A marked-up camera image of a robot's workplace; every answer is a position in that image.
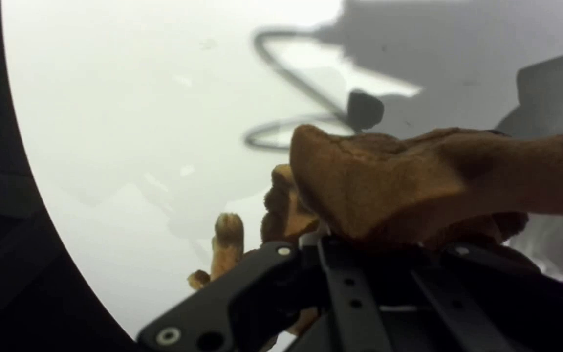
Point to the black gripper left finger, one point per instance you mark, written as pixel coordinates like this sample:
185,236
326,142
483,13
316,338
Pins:
242,299

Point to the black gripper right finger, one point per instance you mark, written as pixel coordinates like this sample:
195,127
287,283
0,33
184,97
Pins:
522,305

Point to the brown plush toy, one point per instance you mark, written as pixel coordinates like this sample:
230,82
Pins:
391,181

